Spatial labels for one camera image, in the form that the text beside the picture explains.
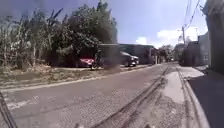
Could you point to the trees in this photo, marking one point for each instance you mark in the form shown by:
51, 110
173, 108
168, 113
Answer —
166, 51

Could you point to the red car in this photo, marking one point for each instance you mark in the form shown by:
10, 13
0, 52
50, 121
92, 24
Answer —
86, 61

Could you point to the low grey building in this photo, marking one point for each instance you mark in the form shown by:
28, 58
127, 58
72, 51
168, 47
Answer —
140, 50

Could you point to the pale concrete kerb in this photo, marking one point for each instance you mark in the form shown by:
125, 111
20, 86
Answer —
195, 100
66, 81

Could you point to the grey concrete pavement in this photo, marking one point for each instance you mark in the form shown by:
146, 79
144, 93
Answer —
210, 96

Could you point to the grey asphalt road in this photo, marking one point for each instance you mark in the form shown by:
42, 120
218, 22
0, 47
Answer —
100, 96

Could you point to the dark car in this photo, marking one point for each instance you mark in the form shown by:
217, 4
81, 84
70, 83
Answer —
128, 59

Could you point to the dirt and grass verge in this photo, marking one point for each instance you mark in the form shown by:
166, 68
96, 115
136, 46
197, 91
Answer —
43, 75

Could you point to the row of trees and bushes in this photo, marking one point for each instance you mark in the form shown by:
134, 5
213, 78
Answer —
83, 30

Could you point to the utility pole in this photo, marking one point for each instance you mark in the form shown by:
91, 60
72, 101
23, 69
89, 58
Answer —
183, 36

